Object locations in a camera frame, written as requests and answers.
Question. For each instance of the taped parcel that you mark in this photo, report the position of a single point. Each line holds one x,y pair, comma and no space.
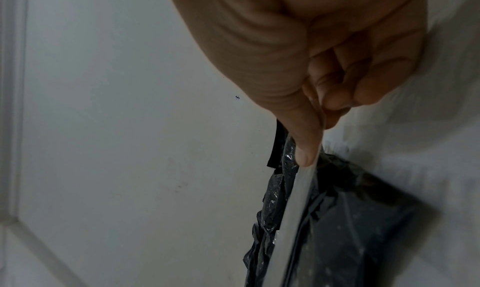
345,235

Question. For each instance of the person's right hand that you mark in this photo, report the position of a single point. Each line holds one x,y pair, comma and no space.
300,42

